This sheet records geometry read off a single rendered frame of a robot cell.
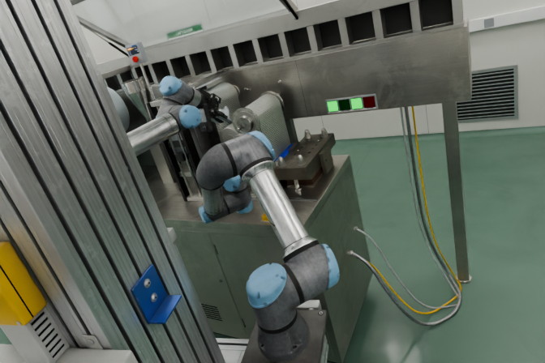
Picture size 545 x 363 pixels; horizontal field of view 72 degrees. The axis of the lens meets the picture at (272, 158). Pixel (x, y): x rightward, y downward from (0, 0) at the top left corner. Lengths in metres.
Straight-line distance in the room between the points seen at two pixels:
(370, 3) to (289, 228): 1.05
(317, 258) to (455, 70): 1.03
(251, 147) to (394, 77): 0.84
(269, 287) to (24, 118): 0.67
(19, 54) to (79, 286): 0.37
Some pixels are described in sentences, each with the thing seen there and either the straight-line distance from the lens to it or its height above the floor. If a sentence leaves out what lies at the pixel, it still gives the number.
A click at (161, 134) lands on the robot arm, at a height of 1.42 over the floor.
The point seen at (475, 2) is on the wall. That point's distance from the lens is 4.04.
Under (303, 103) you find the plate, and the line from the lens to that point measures 1.93.
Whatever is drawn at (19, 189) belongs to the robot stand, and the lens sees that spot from 0.64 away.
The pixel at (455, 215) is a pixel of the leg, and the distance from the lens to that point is 2.22.
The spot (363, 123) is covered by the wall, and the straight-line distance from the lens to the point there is 4.45.
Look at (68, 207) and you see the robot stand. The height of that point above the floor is 1.48.
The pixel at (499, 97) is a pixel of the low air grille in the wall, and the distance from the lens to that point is 4.21.
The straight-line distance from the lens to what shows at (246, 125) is 1.69.
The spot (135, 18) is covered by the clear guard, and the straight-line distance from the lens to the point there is 2.16.
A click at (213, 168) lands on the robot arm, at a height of 1.30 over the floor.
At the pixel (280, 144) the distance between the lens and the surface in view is 1.84.
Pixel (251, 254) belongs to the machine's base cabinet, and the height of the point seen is 0.71.
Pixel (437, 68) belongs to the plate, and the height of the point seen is 1.29.
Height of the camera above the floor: 1.69
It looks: 21 degrees down
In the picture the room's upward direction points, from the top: 16 degrees counter-clockwise
